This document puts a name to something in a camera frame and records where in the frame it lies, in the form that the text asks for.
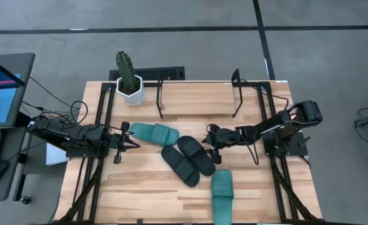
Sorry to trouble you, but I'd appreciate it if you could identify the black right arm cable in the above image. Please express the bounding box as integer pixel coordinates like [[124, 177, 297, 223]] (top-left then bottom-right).
[[245, 134, 261, 166]]

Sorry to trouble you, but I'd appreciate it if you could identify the black rubber slide sandal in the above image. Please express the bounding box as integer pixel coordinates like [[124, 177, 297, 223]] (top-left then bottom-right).
[[176, 135, 217, 177], [161, 146, 201, 188]]

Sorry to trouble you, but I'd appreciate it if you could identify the black aluminium rig frame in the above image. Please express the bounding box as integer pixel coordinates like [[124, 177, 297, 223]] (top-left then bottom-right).
[[54, 80, 324, 225]]

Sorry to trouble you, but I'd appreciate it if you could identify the thin black hanging cable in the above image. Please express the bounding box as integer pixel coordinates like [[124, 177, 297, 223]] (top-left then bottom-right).
[[241, 79, 290, 112]]

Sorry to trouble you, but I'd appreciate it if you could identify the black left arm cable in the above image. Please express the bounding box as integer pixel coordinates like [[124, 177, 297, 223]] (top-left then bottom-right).
[[69, 99, 89, 126]]

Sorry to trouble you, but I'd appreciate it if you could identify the teal rubber slide sandal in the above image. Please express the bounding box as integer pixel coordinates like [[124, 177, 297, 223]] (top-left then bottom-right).
[[211, 169, 235, 225], [128, 122, 181, 147]]

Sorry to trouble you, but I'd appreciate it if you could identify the white box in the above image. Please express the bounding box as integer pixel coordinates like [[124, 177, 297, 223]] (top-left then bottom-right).
[[46, 142, 68, 166]]

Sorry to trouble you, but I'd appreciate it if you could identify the black keyboard behind table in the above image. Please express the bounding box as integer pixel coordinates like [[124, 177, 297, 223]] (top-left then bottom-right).
[[108, 66, 186, 81]]

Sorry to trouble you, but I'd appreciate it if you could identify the white hexagonal plant pot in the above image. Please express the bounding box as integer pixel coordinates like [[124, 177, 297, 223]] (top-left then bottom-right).
[[116, 74, 147, 106]]

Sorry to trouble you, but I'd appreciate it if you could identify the black desk support bar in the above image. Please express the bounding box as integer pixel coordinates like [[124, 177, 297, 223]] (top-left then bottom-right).
[[14, 111, 34, 128]]

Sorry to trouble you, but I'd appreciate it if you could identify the green cactus plant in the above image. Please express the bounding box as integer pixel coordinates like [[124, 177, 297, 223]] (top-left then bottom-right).
[[115, 50, 140, 92]]

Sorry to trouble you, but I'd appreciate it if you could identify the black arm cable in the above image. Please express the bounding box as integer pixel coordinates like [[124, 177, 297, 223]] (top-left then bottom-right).
[[69, 99, 89, 126], [245, 134, 261, 166]]

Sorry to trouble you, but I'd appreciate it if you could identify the grey side desk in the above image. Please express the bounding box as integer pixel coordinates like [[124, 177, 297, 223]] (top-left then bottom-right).
[[0, 126, 28, 204]]

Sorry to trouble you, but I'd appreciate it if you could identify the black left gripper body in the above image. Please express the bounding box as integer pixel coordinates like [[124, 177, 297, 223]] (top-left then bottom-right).
[[104, 121, 131, 165]]

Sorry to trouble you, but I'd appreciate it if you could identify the thin black floor cable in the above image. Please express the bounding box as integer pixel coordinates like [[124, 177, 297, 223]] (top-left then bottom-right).
[[29, 76, 82, 110]]

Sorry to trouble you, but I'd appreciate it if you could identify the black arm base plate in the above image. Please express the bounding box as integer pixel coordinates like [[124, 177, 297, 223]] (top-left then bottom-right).
[[262, 131, 310, 158], [65, 133, 110, 159]]

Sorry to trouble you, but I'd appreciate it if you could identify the computer monitor with blue screen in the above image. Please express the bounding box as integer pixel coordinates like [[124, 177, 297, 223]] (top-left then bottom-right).
[[0, 52, 36, 131]]

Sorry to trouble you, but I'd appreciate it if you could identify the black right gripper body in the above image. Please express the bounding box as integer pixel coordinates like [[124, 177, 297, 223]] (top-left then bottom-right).
[[202, 123, 244, 165]]

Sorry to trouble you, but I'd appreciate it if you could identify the wooden shelf with black frame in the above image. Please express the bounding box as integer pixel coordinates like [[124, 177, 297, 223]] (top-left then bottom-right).
[[156, 67, 244, 119]]

